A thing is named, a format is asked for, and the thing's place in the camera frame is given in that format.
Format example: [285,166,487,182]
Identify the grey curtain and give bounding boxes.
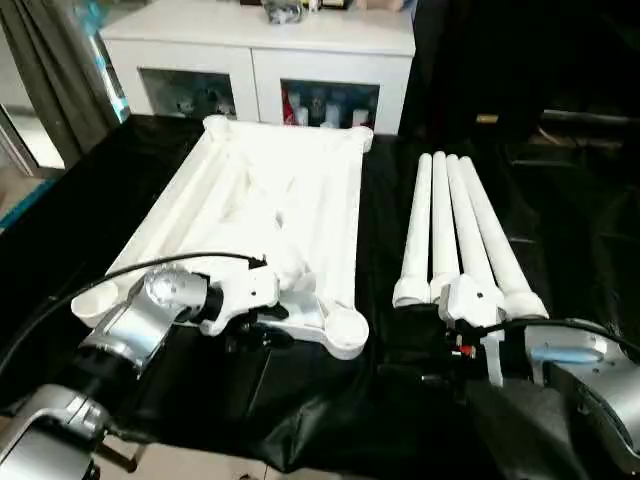
[0,0,132,169]

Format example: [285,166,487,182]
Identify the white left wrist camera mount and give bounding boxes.
[199,257,282,337]

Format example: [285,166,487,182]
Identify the white plastic table top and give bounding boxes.
[69,113,376,361]

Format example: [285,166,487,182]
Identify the clear glass trinket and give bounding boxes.
[259,0,307,25]

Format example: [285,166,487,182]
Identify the black mat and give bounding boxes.
[0,112,640,480]

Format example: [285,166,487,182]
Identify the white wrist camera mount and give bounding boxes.
[199,257,282,337]
[438,273,506,389]

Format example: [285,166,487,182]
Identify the white cabinet with glass doors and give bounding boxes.
[99,0,417,137]

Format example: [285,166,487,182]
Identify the white plastic table leg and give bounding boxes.
[458,155,550,321]
[428,151,462,301]
[445,153,501,301]
[392,152,435,309]

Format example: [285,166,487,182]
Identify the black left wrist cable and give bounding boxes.
[0,252,267,369]

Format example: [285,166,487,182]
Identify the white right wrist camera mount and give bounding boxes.
[438,273,506,389]

